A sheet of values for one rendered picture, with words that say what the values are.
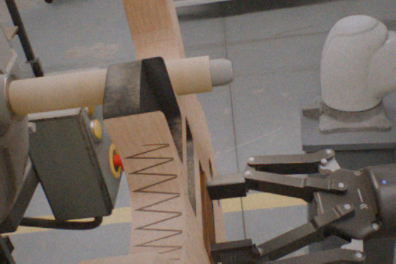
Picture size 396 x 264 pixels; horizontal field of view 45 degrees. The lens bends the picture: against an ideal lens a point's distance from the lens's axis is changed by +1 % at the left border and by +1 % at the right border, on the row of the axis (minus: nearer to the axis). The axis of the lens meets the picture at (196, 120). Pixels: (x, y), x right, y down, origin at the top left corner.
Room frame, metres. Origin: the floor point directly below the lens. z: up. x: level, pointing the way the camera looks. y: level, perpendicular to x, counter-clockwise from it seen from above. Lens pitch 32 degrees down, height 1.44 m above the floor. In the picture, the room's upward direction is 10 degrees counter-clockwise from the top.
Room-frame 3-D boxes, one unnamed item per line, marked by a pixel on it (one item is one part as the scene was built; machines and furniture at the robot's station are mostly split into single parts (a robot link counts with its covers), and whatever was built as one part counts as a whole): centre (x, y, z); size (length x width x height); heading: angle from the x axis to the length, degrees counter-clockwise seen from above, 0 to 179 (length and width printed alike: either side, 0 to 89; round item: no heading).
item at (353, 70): (1.09, -0.44, 0.87); 0.18 x 0.16 x 0.22; 79
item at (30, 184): (0.60, 0.28, 1.02); 0.19 x 0.04 x 0.04; 174
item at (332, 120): (1.10, -0.41, 0.73); 0.22 x 0.18 x 0.06; 76
